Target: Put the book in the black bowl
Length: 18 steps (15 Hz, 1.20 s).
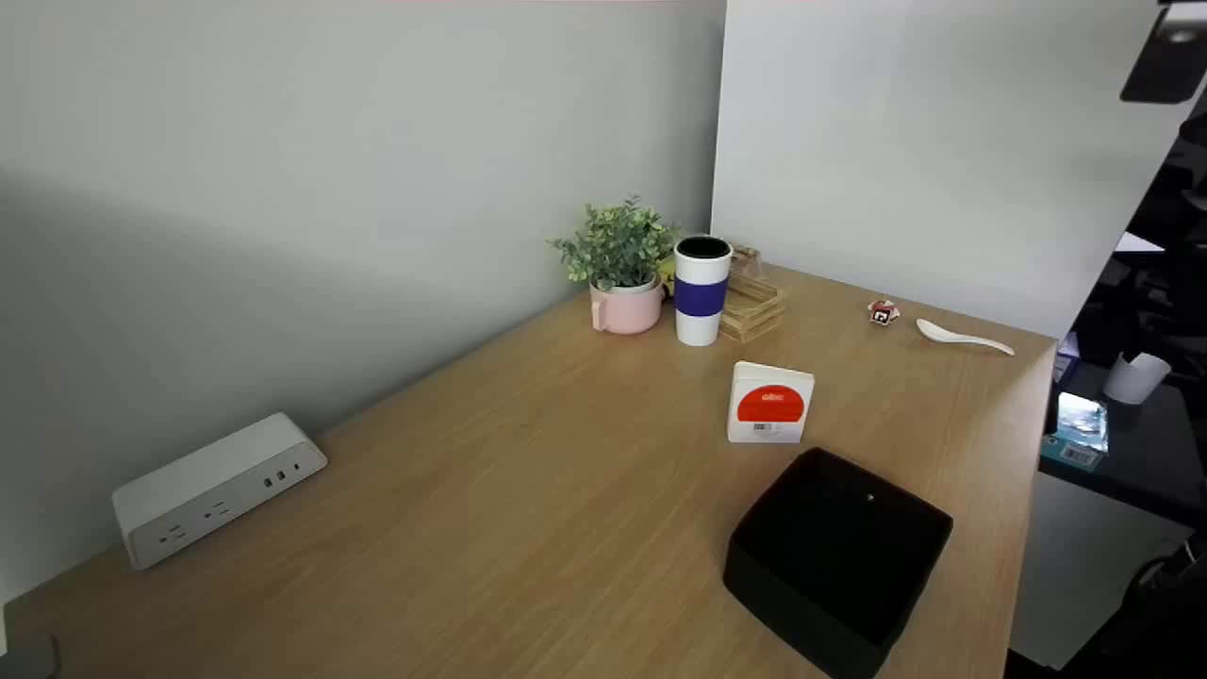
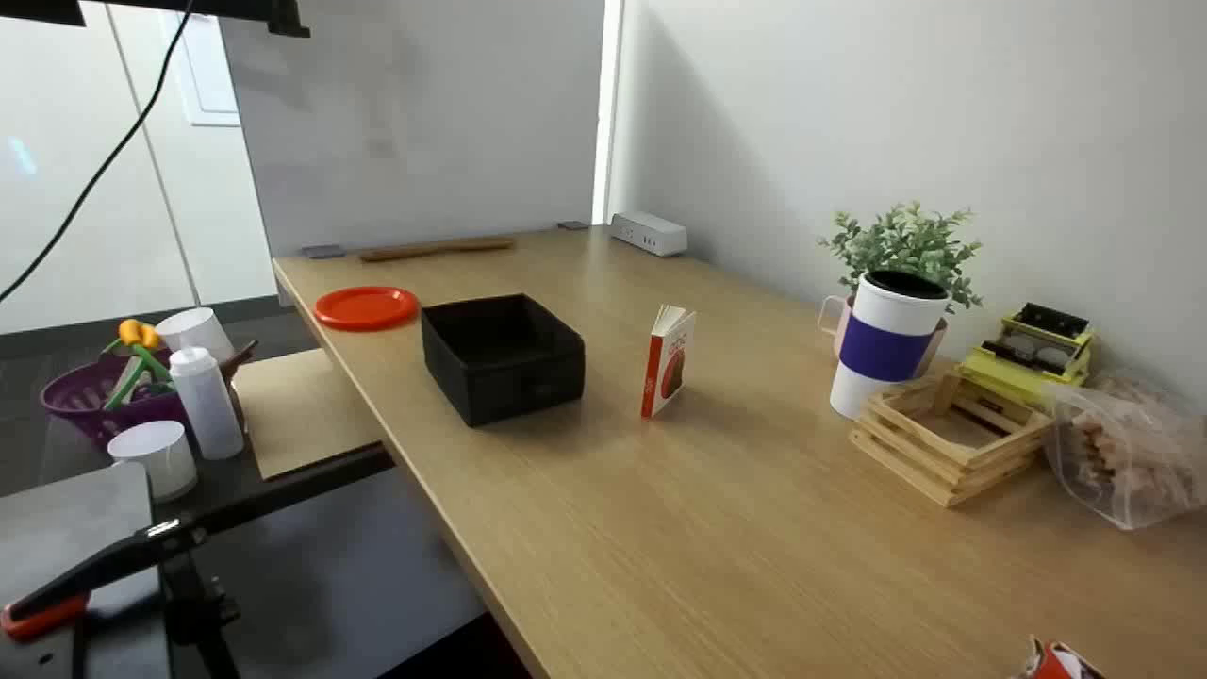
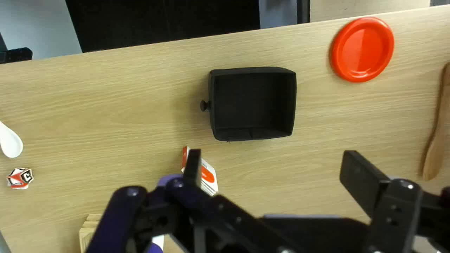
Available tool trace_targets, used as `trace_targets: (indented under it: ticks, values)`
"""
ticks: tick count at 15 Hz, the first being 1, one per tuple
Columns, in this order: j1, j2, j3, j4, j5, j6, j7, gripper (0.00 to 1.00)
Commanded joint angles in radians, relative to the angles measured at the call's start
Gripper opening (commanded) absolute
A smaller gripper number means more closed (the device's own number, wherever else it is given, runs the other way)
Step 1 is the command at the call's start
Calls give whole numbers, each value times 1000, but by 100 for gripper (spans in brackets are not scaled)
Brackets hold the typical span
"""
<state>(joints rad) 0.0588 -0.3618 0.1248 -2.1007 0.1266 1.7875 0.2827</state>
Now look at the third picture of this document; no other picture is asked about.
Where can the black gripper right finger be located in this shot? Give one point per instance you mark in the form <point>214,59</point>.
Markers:
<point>363,180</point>

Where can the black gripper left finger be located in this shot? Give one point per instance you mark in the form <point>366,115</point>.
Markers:
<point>193,169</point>

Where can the deck of cards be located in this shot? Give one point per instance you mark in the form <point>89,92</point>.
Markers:
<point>208,176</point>

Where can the black square bowl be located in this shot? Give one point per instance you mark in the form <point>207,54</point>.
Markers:
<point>253,103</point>

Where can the wooden spatula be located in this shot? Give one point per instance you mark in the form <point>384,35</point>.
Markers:
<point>436,149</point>

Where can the wooden slat crate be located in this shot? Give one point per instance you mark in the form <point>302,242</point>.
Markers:
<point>89,231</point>

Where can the red round plate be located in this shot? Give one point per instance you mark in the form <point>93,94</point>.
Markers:
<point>361,49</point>

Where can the small red white cube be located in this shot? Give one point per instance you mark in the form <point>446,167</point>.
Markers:
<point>20,179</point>

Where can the white plastic spoon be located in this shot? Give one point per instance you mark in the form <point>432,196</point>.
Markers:
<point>8,142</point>

